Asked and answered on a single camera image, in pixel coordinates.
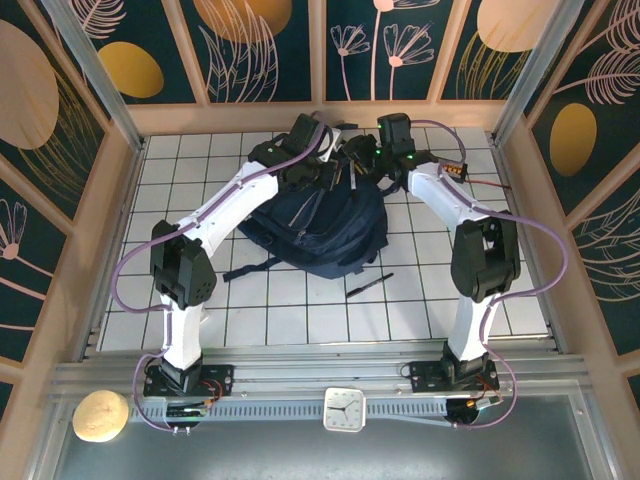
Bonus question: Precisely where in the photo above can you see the base power wires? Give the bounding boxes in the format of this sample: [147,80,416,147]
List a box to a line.
[167,377,225,417]
[467,375,505,411]

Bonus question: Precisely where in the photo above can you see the grey metal sheet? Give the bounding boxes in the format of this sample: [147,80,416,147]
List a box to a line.
[27,394,619,480]

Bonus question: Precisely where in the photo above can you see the left base power wires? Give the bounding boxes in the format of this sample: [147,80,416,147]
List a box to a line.
[167,377,225,417]

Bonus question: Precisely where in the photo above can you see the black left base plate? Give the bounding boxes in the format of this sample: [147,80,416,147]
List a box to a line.
[143,363,236,399]

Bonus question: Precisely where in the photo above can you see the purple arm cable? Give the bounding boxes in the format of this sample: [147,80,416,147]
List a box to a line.
[412,118,571,432]
[110,110,334,432]

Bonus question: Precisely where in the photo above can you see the aluminium frame post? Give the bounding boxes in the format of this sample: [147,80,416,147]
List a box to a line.
[491,0,576,147]
[42,0,147,152]

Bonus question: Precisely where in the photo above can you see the white square clock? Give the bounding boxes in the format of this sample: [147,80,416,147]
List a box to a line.
[322,386,367,433]

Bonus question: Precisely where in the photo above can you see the slim black pen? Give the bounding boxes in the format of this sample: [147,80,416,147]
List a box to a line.
[346,272,395,300]

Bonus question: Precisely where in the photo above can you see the navy blue backpack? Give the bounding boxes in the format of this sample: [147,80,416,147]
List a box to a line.
[222,122,390,284]

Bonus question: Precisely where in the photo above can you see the aluminium table edge rail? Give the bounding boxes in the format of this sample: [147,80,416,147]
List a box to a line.
[487,132,566,352]
[77,139,147,362]

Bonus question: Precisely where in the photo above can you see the right base power wires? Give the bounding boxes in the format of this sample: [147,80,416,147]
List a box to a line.
[467,375,505,411]

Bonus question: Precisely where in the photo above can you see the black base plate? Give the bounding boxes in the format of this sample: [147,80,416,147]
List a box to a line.
[408,360,501,396]
[143,363,236,399]

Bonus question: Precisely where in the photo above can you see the red cable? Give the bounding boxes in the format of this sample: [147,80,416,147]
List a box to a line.
[464,175,512,191]

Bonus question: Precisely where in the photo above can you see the round beige bread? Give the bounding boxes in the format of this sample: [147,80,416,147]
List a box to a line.
[72,389,130,443]

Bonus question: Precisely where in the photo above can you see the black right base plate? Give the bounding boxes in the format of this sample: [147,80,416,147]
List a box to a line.
[408,360,501,396]

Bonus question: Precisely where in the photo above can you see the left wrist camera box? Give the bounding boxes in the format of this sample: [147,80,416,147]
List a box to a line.
[319,127,345,164]

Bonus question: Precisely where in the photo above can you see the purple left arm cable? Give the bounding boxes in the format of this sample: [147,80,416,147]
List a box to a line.
[110,110,334,432]

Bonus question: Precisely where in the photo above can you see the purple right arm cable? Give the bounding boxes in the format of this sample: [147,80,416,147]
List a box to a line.
[412,118,571,432]

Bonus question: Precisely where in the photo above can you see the grey slotted cable duct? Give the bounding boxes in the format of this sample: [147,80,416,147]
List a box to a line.
[128,399,451,427]

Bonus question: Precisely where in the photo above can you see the black charger board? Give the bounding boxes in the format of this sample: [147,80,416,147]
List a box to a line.
[437,158,470,179]

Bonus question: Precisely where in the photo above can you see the aluminium front beam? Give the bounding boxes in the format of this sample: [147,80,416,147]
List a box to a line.
[49,349,591,399]

